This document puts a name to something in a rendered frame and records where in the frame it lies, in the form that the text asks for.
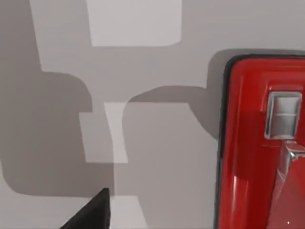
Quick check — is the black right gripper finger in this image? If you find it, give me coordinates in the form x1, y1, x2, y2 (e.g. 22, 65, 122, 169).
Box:
59, 187, 112, 229

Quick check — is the red stapler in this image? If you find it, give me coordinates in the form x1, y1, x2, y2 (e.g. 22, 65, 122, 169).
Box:
213, 54, 305, 229

